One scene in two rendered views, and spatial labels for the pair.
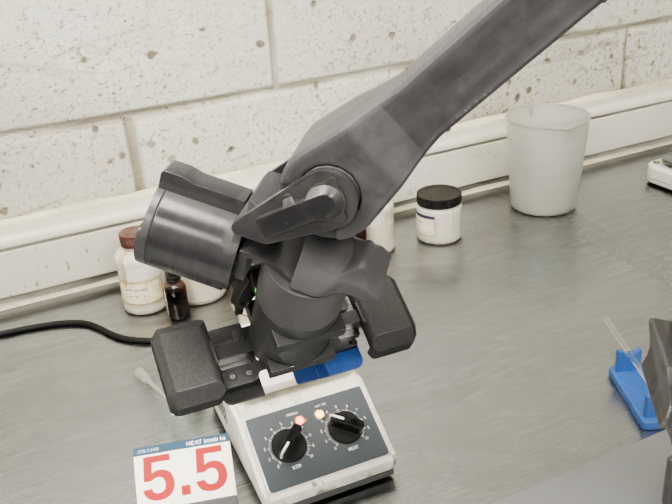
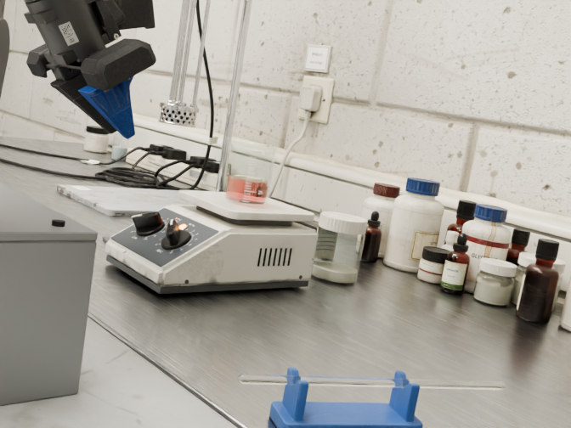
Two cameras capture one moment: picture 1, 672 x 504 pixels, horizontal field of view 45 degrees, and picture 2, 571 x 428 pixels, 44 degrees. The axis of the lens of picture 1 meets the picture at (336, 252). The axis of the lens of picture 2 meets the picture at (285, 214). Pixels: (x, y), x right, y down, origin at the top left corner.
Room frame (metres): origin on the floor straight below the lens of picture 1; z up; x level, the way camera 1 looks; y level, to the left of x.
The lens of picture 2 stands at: (0.48, -0.71, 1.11)
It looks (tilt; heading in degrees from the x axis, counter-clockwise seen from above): 9 degrees down; 71
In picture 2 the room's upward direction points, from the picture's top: 9 degrees clockwise
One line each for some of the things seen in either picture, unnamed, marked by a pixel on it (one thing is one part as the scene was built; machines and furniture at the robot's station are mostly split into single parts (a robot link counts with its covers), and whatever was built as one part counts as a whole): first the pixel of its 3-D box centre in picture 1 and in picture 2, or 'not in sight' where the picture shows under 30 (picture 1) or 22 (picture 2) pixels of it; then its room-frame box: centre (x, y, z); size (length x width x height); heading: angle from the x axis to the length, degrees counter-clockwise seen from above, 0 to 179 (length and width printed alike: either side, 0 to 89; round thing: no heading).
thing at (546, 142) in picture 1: (541, 157); not in sight; (1.23, -0.34, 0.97); 0.18 x 0.13 x 0.15; 9
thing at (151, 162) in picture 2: not in sight; (178, 168); (0.75, 0.89, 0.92); 0.40 x 0.06 x 0.04; 113
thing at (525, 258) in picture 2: not in sight; (537, 282); (1.08, 0.03, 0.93); 0.06 x 0.06 x 0.07
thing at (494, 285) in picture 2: not in sight; (494, 282); (1.03, 0.04, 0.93); 0.05 x 0.05 x 0.05
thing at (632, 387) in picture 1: (642, 385); (349, 402); (0.69, -0.31, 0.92); 0.10 x 0.03 x 0.04; 1
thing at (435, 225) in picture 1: (438, 214); not in sight; (1.12, -0.16, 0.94); 0.07 x 0.07 x 0.07
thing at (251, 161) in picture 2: not in sight; (247, 171); (0.69, 0.06, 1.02); 0.06 x 0.05 x 0.08; 179
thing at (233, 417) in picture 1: (289, 399); (221, 242); (0.67, 0.06, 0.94); 0.22 x 0.13 x 0.08; 21
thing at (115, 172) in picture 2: not in sight; (97, 161); (0.57, 0.77, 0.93); 0.34 x 0.26 x 0.06; 23
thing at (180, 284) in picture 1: (175, 290); (371, 235); (0.93, 0.21, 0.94); 0.03 x 0.03 x 0.07
